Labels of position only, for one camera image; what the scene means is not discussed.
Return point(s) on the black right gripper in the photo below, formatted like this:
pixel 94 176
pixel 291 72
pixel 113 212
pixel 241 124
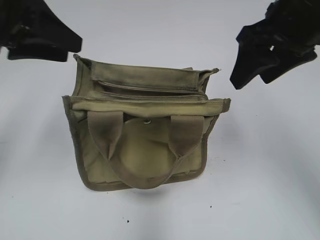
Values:
pixel 293 28

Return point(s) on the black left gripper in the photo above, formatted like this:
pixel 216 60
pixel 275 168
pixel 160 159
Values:
pixel 33 22

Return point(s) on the yellow canvas zipper bag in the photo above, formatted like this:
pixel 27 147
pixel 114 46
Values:
pixel 140 126

